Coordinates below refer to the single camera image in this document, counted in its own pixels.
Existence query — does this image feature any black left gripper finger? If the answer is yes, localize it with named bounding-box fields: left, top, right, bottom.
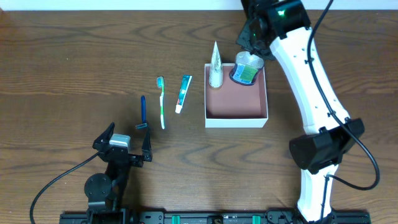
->
left=142, top=123, right=152, bottom=162
left=92, top=122, right=115, bottom=151

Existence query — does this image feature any clear pump soap bottle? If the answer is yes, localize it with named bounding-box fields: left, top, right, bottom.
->
left=229, top=51, right=264, bottom=86

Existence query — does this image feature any white cream shampoo tube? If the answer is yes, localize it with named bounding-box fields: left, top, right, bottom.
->
left=208, top=42, right=223, bottom=89

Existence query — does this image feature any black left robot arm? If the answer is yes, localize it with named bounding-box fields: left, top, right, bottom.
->
left=84, top=123, right=152, bottom=212

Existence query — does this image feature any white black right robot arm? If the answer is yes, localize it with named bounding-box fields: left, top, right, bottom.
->
left=236, top=0, right=371, bottom=223

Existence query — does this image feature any blue disposable razor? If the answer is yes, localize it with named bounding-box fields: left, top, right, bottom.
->
left=136, top=95, right=148, bottom=129

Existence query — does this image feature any green white toothbrush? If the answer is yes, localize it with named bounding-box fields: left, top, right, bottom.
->
left=157, top=76, right=165, bottom=129

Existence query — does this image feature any white box pink interior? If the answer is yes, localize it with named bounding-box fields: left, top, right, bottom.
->
left=204, top=63, right=269, bottom=128

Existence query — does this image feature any teal toothpaste tube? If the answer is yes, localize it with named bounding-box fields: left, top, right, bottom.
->
left=175, top=75, right=193, bottom=114

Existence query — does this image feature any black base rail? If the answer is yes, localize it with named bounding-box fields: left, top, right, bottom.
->
left=58, top=210, right=371, bottom=224

